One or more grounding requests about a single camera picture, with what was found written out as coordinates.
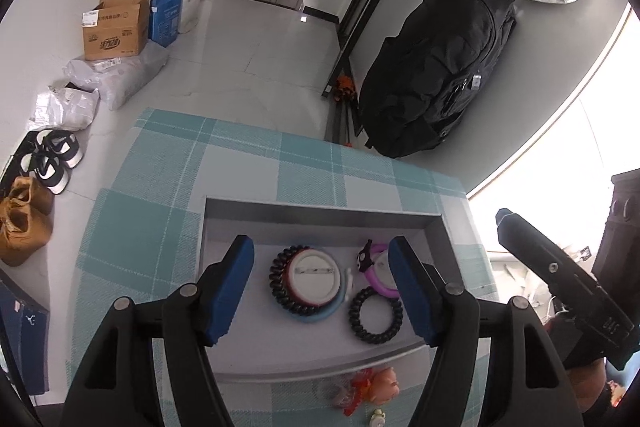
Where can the person's right hand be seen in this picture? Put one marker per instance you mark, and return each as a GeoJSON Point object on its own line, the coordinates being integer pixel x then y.
{"type": "Point", "coordinates": [587, 384]}

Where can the black backpack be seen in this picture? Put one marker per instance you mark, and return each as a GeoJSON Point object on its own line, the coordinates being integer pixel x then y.
{"type": "Point", "coordinates": [430, 72]}

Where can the blue Jordan shoebox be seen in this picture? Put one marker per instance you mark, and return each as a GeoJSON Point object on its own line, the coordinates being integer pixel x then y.
{"type": "Point", "coordinates": [25, 347]}

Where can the small white yellow charm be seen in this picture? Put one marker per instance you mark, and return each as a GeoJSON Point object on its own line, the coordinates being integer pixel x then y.
{"type": "Point", "coordinates": [378, 418]}

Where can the white plastic bag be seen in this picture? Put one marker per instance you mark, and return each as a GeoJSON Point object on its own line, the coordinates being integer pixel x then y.
{"type": "Point", "coordinates": [192, 7]}

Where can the teal checked tablecloth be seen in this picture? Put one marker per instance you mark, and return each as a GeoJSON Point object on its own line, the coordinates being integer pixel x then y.
{"type": "Point", "coordinates": [150, 232]}

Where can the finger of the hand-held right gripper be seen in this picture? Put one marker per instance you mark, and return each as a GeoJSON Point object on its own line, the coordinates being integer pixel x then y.
{"type": "Point", "coordinates": [625, 232]}
{"type": "Point", "coordinates": [540, 257]}

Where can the round white pin badge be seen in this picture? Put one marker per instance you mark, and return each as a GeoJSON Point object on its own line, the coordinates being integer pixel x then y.
{"type": "Point", "coordinates": [312, 279]}

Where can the clear plastic bag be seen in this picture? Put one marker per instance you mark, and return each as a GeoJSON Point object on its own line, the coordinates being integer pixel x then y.
{"type": "Point", "coordinates": [332, 392]}

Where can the orange black tool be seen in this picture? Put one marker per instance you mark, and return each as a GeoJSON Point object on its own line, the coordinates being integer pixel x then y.
{"type": "Point", "coordinates": [345, 89]}

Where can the blue cardboard box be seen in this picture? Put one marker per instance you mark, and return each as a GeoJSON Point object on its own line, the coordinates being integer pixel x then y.
{"type": "Point", "coordinates": [167, 19]}

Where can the grey parcel bag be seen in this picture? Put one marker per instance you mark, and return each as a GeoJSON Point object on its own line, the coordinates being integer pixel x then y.
{"type": "Point", "coordinates": [130, 74]}

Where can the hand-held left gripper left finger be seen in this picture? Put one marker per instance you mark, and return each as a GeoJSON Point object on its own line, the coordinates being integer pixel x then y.
{"type": "Point", "coordinates": [230, 292]}

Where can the grey cardboard box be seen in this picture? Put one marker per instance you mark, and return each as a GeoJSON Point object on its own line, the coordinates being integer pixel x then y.
{"type": "Point", "coordinates": [300, 362]}

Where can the black white sneaker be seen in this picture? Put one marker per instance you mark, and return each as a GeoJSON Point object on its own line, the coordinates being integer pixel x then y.
{"type": "Point", "coordinates": [47, 174]}
{"type": "Point", "coordinates": [62, 149]}

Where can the white parcel bag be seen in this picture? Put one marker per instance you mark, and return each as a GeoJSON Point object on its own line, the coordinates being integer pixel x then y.
{"type": "Point", "coordinates": [67, 109]}

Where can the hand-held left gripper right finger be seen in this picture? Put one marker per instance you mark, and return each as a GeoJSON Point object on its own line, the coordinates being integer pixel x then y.
{"type": "Point", "coordinates": [410, 292]}

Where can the small black purple clip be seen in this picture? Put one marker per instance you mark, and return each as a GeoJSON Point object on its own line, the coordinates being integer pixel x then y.
{"type": "Point", "coordinates": [365, 257]}

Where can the black shoe mat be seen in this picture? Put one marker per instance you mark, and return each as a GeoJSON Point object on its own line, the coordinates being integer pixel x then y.
{"type": "Point", "coordinates": [12, 162]}

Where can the pink round badge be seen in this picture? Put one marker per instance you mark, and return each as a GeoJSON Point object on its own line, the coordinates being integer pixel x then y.
{"type": "Point", "coordinates": [372, 279]}

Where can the tan shoe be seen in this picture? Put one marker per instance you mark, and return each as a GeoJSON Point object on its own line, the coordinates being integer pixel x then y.
{"type": "Point", "coordinates": [22, 237]}
{"type": "Point", "coordinates": [32, 194]}

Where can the brown cardboard box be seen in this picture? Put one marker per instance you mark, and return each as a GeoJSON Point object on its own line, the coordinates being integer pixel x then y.
{"type": "Point", "coordinates": [115, 32]}

